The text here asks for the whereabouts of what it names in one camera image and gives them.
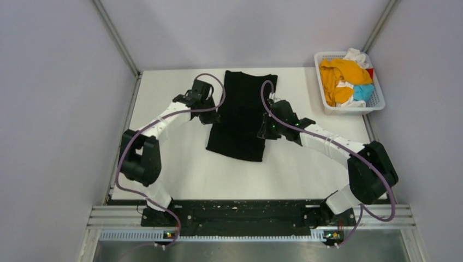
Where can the black t shirt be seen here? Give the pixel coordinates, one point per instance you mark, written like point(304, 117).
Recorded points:
point(241, 117)

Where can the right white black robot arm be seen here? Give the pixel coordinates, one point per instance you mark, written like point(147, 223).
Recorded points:
point(370, 170)

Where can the left aluminium corner post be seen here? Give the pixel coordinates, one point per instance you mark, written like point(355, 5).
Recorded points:
point(115, 37)

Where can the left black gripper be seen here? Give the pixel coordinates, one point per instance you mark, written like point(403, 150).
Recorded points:
point(212, 118)

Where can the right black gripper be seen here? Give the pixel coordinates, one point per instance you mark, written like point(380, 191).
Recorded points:
point(265, 132)

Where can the aluminium corner post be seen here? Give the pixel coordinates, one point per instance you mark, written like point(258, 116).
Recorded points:
point(115, 37)
point(383, 19)

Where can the red t shirt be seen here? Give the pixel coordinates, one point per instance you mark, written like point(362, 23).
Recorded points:
point(370, 72)

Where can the yellow t shirt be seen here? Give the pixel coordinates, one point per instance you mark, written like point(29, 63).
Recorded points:
point(336, 70)

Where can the white plastic laundry basket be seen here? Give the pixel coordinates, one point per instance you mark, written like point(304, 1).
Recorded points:
point(376, 101)

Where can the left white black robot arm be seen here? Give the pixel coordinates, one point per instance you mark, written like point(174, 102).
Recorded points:
point(140, 162)

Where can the white t shirt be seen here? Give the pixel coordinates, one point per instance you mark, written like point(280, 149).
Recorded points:
point(360, 59)

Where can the blue t shirt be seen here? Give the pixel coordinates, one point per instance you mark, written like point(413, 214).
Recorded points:
point(363, 92)

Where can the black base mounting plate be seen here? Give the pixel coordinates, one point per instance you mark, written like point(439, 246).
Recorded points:
point(246, 217)

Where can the right aluminium corner post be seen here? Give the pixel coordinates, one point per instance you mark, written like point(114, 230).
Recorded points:
point(383, 19)

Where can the aluminium front frame rail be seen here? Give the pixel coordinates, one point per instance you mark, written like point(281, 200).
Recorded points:
point(373, 217)

